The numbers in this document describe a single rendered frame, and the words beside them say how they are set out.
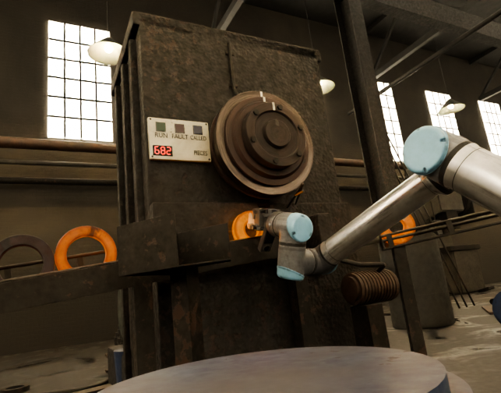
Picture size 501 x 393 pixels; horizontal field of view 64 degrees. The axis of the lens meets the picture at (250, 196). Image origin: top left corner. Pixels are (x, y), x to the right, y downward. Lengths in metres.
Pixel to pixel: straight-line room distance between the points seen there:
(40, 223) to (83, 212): 0.71
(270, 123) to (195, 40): 0.60
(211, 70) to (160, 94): 0.29
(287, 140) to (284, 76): 0.56
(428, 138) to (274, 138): 0.76
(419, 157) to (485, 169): 0.14
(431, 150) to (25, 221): 7.10
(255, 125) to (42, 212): 6.32
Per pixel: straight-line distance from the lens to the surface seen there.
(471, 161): 0.98
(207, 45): 2.01
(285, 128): 1.67
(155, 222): 1.08
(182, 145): 1.70
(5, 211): 7.68
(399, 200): 1.21
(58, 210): 7.66
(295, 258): 1.30
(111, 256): 1.40
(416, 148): 1.02
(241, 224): 1.57
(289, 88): 2.12
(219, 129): 1.63
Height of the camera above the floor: 0.50
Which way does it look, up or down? 14 degrees up
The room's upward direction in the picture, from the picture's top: 7 degrees counter-clockwise
